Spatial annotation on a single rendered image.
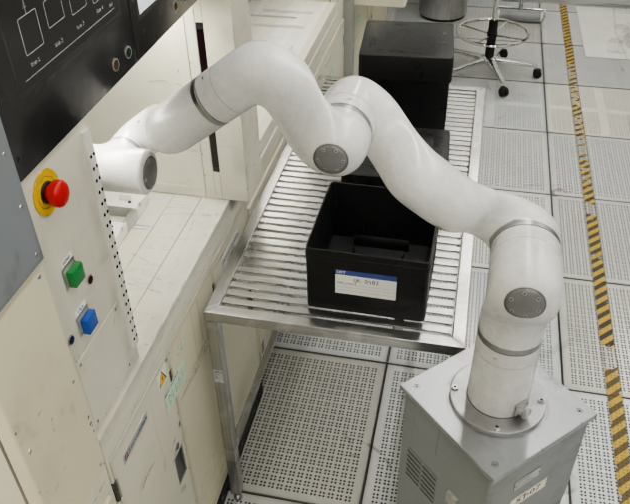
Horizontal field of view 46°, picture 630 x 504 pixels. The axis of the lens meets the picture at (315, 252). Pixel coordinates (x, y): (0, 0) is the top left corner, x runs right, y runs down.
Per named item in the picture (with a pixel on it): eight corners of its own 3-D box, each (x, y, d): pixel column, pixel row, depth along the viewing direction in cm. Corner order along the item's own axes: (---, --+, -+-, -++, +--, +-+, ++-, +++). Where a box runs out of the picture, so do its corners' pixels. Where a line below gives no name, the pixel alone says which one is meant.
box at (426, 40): (446, 133, 234) (454, 58, 219) (356, 128, 238) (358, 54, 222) (446, 93, 256) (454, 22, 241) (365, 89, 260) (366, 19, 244)
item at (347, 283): (305, 306, 172) (303, 247, 161) (330, 236, 193) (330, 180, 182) (424, 323, 166) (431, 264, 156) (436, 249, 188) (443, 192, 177)
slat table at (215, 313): (435, 538, 207) (465, 348, 160) (231, 500, 218) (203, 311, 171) (462, 255, 307) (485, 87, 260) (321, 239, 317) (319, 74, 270)
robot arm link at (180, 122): (218, 47, 128) (109, 128, 144) (186, 89, 116) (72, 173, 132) (251, 88, 131) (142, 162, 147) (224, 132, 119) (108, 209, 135)
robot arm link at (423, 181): (525, 314, 127) (526, 257, 140) (579, 276, 120) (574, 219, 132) (292, 144, 117) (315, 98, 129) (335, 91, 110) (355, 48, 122)
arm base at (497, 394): (565, 408, 146) (585, 342, 135) (495, 452, 139) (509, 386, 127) (498, 351, 159) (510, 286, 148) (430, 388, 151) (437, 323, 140)
